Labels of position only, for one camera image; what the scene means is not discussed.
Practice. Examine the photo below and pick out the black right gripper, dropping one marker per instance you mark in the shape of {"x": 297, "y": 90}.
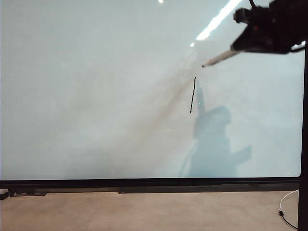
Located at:
{"x": 272, "y": 29}

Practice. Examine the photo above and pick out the white marker pen black cap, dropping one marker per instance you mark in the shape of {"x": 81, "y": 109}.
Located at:
{"x": 219, "y": 58}

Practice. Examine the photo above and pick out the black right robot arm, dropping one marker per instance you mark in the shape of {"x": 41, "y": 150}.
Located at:
{"x": 300, "y": 21}

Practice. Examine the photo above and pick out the whiteboard with black frame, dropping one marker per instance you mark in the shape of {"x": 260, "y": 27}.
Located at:
{"x": 96, "y": 96}

